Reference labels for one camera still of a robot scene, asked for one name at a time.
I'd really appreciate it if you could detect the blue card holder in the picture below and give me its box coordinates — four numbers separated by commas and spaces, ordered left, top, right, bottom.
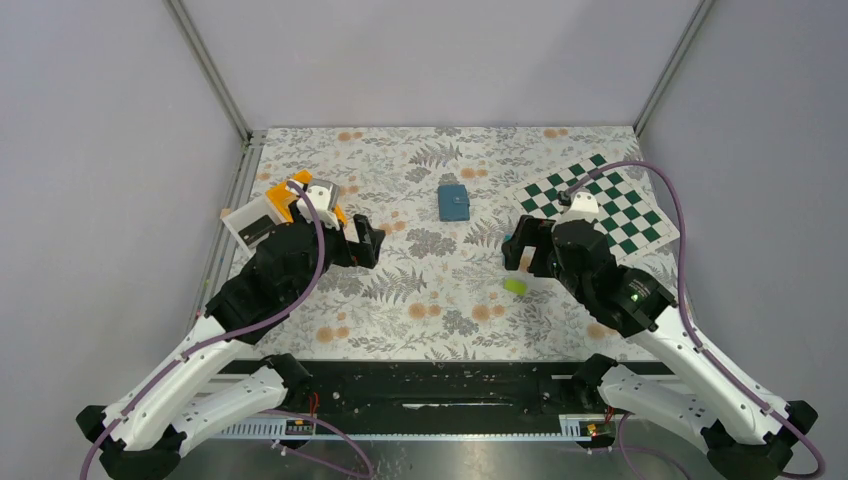
437, 184, 470, 222

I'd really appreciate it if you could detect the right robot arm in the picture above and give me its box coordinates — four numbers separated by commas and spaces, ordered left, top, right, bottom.
502, 215, 818, 479

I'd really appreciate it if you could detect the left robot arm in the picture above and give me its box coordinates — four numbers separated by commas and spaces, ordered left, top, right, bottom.
76, 214, 386, 479

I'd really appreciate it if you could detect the lime green block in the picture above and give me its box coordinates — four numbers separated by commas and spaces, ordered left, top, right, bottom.
503, 278, 528, 296

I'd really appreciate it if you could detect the black item in white bin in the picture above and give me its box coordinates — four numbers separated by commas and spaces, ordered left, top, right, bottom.
238, 215, 276, 248

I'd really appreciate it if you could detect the orange plastic bin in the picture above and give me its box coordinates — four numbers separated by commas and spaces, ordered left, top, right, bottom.
266, 170, 347, 230

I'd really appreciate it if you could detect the floral table mat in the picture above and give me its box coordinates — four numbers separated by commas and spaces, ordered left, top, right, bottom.
251, 126, 677, 361

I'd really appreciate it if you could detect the green white chessboard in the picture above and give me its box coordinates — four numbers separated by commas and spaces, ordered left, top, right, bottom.
508, 154, 679, 262

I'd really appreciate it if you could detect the white plastic bin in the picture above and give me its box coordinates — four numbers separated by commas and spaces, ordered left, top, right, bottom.
222, 194, 292, 256

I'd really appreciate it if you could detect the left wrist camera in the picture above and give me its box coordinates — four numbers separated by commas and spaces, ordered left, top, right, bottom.
296, 179, 343, 230

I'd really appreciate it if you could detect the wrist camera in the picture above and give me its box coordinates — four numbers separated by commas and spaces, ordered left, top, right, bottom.
296, 179, 343, 230
555, 191, 599, 224

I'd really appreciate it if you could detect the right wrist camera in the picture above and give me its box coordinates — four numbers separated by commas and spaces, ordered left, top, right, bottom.
555, 191, 599, 224

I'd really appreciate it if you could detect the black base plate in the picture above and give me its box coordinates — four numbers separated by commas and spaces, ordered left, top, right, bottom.
280, 360, 608, 435

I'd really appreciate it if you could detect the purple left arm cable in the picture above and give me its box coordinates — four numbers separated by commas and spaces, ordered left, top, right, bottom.
79, 180, 327, 480

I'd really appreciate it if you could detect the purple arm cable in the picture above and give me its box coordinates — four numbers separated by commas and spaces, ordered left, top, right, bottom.
559, 160, 827, 480
79, 180, 327, 480

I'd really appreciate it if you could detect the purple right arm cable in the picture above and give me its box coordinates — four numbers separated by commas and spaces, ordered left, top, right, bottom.
559, 160, 827, 480

